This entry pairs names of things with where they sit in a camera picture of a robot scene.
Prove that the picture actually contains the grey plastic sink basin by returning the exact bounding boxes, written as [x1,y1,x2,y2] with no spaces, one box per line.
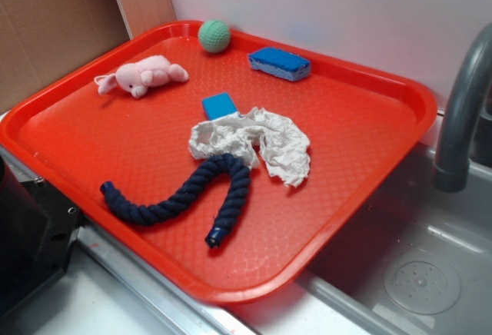
[298,146,491,334]

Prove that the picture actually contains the small blue block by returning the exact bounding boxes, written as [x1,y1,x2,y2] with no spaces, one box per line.
[201,92,238,121]

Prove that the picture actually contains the grey toy faucet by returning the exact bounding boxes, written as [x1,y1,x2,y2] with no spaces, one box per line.
[432,25,491,193]

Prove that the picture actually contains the brown cardboard panel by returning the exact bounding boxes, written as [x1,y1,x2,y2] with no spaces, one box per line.
[1,0,175,112]

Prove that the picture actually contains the green knitted ball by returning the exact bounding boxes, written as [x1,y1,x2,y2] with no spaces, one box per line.
[198,20,231,54]

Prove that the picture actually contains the crumpled white paper towel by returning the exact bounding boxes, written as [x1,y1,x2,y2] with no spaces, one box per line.
[188,108,311,188]

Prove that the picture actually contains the dark blue twisted rope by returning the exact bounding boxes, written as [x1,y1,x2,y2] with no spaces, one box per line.
[99,152,252,250]

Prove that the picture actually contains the pink plush bunny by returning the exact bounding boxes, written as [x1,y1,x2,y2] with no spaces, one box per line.
[94,55,189,98]

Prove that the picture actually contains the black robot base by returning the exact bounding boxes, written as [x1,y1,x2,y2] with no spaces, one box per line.
[1,160,81,319]

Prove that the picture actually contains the blue sponge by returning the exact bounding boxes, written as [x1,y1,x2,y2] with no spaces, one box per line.
[248,47,311,81]

